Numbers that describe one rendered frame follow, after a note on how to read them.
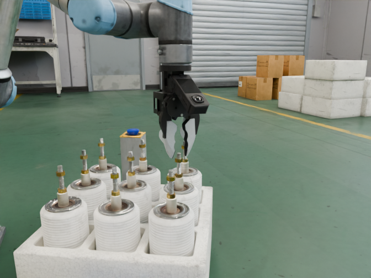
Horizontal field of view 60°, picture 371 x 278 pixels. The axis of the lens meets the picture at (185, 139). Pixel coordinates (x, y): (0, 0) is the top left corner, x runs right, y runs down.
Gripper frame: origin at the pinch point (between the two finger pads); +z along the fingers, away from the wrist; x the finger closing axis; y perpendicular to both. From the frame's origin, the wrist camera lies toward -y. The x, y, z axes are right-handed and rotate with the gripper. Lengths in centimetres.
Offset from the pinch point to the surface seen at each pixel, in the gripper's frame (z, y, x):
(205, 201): 16.4, 4.1, -9.8
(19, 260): 18.2, 1.9, 35.8
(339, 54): -28, 385, -568
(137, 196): 10.0, 2.8, 10.0
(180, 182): 7.3, -0.4, 0.2
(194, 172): 9.1, 8.2, -8.5
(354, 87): 6, 132, -255
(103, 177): 10.4, 19.2, 13.8
